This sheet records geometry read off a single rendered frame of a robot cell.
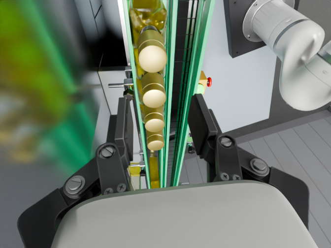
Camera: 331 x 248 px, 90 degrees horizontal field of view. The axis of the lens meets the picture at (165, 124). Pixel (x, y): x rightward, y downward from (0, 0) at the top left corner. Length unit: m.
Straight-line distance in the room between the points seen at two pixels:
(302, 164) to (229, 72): 2.15
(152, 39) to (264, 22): 0.60
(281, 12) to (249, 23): 0.13
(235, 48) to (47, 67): 0.78
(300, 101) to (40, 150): 0.59
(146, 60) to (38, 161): 0.15
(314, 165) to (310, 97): 2.40
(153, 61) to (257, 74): 0.94
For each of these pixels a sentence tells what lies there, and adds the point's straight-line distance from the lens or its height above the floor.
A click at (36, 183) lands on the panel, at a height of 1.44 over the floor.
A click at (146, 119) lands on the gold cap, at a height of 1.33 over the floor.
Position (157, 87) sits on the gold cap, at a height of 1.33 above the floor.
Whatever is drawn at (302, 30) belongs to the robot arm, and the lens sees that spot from 0.67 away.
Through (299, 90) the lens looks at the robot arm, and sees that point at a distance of 0.59.
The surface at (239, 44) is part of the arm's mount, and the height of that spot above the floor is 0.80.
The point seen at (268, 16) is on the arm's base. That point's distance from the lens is 0.77.
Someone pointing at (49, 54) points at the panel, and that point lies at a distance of 0.25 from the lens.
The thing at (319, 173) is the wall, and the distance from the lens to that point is 2.92.
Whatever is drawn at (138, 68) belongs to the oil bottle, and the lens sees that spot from 0.29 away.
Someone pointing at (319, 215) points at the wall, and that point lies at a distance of 2.75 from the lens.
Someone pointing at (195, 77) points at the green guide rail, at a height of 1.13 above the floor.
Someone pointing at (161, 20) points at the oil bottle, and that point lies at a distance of 0.27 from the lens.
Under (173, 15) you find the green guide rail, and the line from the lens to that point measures 0.40.
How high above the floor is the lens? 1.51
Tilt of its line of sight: 41 degrees down
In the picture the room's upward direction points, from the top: 171 degrees clockwise
